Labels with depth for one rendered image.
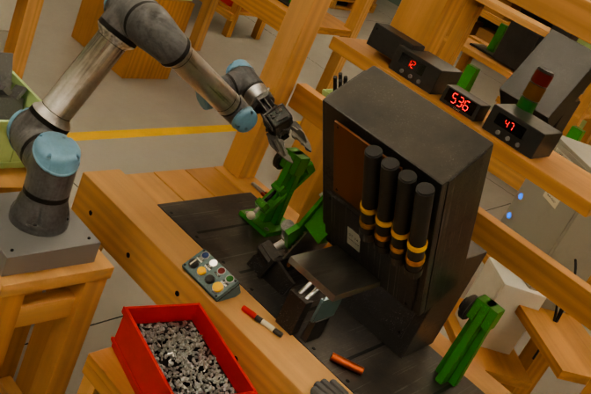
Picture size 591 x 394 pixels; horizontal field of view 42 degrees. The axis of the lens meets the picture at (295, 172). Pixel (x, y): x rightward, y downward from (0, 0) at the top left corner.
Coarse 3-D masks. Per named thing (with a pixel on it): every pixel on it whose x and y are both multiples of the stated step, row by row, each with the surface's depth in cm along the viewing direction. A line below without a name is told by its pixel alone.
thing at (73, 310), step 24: (72, 288) 208; (96, 288) 208; (0, 312) 188; (24, 312) 196; (48, 312) 203; (72, 312) 208; (0, 336) 193; (24, 336) 236; (72, 336) 212; (0, 360) 198; (48, 360) 217; (72, 360) 218; (0, 384) 239; (48, 384) 218
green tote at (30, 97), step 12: (12, 72) 260; (12, 84) 260; (24, 84) 255; (24, 96) 255; (36, 96) 251; (24, 108) 256; (0, 120) 228; (0, 132) 230; (0, 144) 233; (0, 156) 235; (12, 156) 238; (0, 168) 238
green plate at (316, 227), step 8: (320, 200) 207; (312, 208) 208; (320, 208) 208; (304, 216) 210; (312, 216) 210; (320, 216) 209; (304, 224) 212; (312, 224) 210; (320, 224) 209; (312, 232) 211; (320, 232) 209; (320, 240) 209
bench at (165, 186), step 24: (216, 168) 277; (144, 192) 242; (168, 192) 248; (192, 192) 254; (216, 192) 261; (240, 192) 269; (288, 216) 267; (48, 336) 252; (24, 360) 263; (24, 384) 264; (480, 384) 223
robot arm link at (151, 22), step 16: (144, 16) 188; (160, 16) 189; (128, 32) 191; (144, 32) 188; (160, 32) 188; (176, 32) 191; (144, 48) 191; (160, 48) 190; (176, 48) 191; (192, 48) 198; (176, 64) 194; (192, 64) 198; (208, 64) 205; (192, 80) 201; (208, 80) 204; (208, 96) 208; (224, 96) 210; (224, 112) 214; (240, 112) 216; (240, 128) 217
